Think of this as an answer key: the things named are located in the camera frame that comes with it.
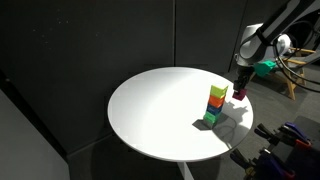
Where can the teal camera mount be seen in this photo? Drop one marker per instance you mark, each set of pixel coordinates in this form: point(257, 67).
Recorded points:
point(263, 68)

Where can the pink block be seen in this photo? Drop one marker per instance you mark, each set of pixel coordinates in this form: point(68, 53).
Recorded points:
point(239, 95)

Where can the blue block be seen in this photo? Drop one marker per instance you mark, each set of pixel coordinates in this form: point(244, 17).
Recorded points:
point(214, 110)

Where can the wooden chair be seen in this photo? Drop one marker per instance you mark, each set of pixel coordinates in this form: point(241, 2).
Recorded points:
point(289, 68)

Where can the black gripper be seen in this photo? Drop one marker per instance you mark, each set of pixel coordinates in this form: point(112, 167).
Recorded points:
point(244, 74)

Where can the purple orange clamp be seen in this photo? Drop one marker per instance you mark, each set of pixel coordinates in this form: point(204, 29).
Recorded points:
point(288, 134)

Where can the round white table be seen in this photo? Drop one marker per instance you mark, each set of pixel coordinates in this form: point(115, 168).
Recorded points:
point(159, 114)

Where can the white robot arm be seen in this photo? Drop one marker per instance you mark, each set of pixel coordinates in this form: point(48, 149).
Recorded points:
point(253, 48)

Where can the orange block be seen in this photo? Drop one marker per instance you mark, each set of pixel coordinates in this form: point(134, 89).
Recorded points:
point(215, 101)

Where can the green block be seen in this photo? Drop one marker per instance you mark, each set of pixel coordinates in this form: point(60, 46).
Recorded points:
point(211, 117)

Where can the yellow-green block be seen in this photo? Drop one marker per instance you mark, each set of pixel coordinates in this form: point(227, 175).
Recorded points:
point(218, 92)

